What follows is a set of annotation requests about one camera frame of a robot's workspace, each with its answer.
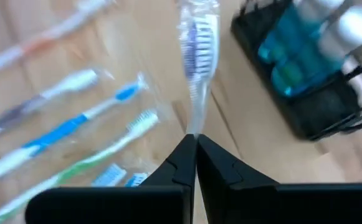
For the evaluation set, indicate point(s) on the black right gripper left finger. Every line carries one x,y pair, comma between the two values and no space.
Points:
121,205

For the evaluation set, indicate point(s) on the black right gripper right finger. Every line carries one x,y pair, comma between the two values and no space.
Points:
261,205

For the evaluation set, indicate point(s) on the light blue toothbrush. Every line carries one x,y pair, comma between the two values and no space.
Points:
110,175

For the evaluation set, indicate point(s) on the green white toothbrush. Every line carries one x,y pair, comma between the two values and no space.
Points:
137,124

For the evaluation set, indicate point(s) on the blue white toothbrush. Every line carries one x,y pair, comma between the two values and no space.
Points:
59,132

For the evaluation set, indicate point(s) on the clear purple toothbrush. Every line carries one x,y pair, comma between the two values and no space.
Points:
199,46

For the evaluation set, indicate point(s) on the orange white toothbrush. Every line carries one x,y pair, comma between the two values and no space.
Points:
34,43

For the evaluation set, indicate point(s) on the teal white wrapped toothbrush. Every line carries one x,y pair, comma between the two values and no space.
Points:
135,180

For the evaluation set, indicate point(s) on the blue mouthwash bottle white cap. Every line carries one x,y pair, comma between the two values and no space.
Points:
311,71

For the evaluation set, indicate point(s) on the blue liquid test tube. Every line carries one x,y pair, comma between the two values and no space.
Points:
277,43

